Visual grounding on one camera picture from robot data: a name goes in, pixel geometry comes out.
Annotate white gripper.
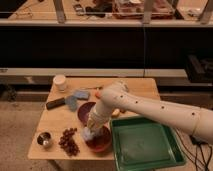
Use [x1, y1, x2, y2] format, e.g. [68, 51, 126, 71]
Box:
[87, 114, 105, 132]

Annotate grey towel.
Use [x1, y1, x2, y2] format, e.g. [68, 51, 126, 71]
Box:
[81, 127, 103, 141]

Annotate red bowl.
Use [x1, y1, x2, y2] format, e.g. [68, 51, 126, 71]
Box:
[86, 126, 112, 152]

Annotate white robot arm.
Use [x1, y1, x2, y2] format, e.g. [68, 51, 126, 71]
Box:
[87, 81, 213, 145]

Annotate purple bowl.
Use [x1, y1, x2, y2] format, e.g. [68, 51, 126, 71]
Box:
[77, 102, 95, 125]

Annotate yellow orange fruit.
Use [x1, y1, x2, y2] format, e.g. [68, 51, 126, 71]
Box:
[112, 109, 120, 117]

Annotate orange carrot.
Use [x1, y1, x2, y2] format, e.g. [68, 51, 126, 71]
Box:
[95, 91, 101, 99]

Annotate blue sponge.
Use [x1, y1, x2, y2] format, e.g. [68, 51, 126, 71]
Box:
[73, 90, 90, 100]

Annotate bunch of dark grapes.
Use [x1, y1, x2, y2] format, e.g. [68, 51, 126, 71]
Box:
[59, 128, 80, 156]

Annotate wooden table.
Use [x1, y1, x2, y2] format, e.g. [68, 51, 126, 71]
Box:
[28, 77, 160, 161]

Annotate black rectangular block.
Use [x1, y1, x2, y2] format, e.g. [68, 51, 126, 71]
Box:
[46, 98, 65, 110]

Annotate green plastic tray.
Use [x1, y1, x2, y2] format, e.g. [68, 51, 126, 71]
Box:
[110, 117, 186, 171]

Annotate white cup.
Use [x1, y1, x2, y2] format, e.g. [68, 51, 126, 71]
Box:
[53, 75, 67, 91]

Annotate small metal cup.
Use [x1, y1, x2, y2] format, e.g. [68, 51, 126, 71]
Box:
[37, 132, 53, 148]

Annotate black box at right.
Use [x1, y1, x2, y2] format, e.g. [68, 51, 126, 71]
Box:
[185, 55, 213, 83]

